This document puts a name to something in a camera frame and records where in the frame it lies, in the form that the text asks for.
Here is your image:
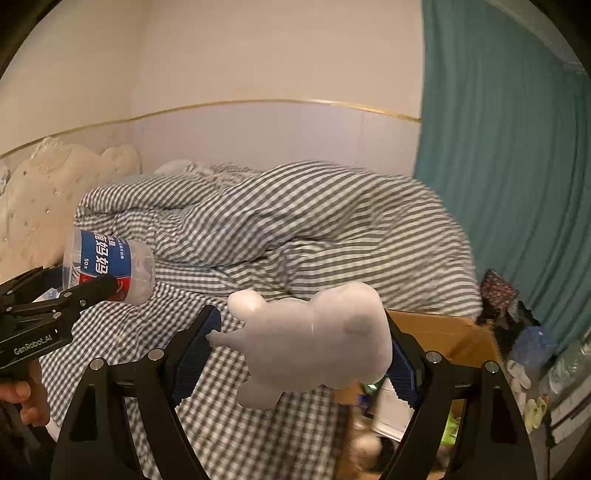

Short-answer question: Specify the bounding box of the small plastic water bottle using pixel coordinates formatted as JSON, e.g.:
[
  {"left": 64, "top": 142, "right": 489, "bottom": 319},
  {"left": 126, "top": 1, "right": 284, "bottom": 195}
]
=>
[{"left": 62, "top": 228, "right": 155, "bottom": 305}]

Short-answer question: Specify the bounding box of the small white plush toy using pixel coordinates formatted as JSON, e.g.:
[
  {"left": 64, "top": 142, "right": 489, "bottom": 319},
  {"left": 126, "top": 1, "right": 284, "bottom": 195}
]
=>
[{"left": 206, "top": 282, "right": 393, "bottom": 410}]

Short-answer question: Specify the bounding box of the green wet wipes pack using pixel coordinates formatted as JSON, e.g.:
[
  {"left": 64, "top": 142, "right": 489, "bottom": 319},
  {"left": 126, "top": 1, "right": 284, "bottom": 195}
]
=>
[{"left": 441, "top": 413, "right": 460, "bottom": 446}]

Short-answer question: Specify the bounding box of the white rectangular plastic case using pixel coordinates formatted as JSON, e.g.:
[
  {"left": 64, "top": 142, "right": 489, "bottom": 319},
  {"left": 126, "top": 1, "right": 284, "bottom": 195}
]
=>
[{"left": 372, "top": 378, "right": 414, "bottom": 443}]

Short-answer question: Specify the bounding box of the green medicine sachet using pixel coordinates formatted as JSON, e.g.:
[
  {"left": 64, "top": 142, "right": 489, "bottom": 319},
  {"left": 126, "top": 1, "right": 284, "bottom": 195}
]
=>
[{"left": 361, "top": 376, "right": 387, "bottom": 397}]

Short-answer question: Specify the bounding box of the person's left hand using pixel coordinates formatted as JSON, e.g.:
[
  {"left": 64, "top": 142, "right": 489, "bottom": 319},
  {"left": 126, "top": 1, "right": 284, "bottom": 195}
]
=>
[{"left": 0, "top": 360, "right": 50, "bottom": 427}]

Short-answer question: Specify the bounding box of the green slipper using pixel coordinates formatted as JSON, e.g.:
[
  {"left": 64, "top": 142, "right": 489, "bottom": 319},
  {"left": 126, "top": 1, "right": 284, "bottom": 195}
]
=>
[
  {"left": 523, "top": 399, "right": 538, "bottom": 434},
  {"left": 536, "top": 396, "right": 548, "bottom": 418}
]

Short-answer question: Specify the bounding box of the white slipper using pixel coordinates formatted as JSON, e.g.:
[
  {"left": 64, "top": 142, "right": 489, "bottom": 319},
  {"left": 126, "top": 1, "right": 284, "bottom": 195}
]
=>
[{"left": 506, "top": 359, "right": 532, "bottom": 393}]

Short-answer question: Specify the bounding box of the white drawer cabinet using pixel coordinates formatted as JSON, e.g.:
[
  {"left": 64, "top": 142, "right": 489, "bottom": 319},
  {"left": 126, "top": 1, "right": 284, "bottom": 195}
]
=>
[{"left": 550, "top": 377, "right": 591, "bottom": 445}]

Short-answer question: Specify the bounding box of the cream tufted headboard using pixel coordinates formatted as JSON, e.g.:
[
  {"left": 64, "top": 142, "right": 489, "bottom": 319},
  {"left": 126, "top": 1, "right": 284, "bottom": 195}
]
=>
[{"left": 0, "top": 137, "right": 140, "bottom": 282}]

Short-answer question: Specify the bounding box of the large clear water bottle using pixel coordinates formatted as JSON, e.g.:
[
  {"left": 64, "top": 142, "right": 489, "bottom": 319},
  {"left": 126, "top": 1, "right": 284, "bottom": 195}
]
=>
[{"left": 548, "top": 341, "right": 590, "bottom": 395}]

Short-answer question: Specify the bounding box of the brown cardboard box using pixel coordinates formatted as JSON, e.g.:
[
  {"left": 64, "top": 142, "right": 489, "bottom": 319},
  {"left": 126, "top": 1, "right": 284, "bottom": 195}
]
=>
[{"left": 331, "top": 308, "right": 507, "bottom": 480}]

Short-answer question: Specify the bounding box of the dark floral bag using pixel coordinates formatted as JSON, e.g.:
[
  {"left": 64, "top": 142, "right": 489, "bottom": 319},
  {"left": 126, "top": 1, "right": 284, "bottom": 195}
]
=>
[{"left": 477, "top": 269, "right": 519, "bottom": 324}]

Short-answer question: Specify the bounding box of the grey gingham bed sheet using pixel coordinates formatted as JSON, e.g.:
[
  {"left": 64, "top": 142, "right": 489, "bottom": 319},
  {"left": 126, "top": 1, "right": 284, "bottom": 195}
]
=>
[{"left": 41, "top": 283, "right": 349, "bottom": 479}]

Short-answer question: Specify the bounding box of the grey gingham duvet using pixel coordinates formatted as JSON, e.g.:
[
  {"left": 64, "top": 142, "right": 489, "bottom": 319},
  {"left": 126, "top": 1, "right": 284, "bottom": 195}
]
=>
[{"left": 74, "top": 161, "right": 482, "bottom": 319}]

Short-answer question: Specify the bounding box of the teal curtain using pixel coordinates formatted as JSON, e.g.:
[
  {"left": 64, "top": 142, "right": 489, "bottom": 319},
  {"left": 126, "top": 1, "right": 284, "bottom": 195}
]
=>
[{"left": 415, "top": 1, "right": 590, "bottom": 345}]

